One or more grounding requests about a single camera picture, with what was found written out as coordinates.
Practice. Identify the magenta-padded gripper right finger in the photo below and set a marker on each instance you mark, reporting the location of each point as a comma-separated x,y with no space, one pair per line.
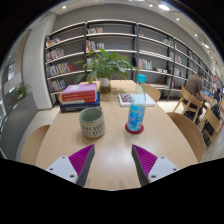
153,165

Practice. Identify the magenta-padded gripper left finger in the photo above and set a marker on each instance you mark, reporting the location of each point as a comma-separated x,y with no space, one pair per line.
71,163

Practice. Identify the clear bottle with blue cap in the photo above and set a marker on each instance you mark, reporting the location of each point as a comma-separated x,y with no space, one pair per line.
136,113

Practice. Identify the flat round red coaster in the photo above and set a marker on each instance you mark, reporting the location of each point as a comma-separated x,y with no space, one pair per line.
130,130

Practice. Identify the grey-green patterned ceramic cup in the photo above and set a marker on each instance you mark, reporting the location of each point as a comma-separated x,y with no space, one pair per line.
92,125

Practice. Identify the dark blue book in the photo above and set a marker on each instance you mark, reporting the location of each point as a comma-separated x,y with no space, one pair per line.
78,106

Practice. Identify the red book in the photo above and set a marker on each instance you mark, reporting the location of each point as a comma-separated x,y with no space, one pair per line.
79,96
79,100

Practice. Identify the wooden slat chair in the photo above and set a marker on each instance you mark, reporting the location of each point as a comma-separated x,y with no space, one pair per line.
188,101
211,125

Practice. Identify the small background potted plant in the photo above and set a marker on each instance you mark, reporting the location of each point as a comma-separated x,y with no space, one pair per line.
21,90

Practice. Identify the person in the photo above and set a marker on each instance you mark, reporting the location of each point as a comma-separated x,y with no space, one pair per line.
195,86
217,95

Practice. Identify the open laptop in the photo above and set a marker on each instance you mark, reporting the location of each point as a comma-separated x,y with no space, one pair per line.
207,92

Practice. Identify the green potted plant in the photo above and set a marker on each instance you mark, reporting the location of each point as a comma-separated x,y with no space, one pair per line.
105,65

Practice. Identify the grey bookshelf unit with books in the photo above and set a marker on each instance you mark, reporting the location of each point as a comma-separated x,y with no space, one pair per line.
113,40

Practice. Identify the round ceiling lights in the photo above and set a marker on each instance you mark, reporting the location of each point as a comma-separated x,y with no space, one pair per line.
163,6

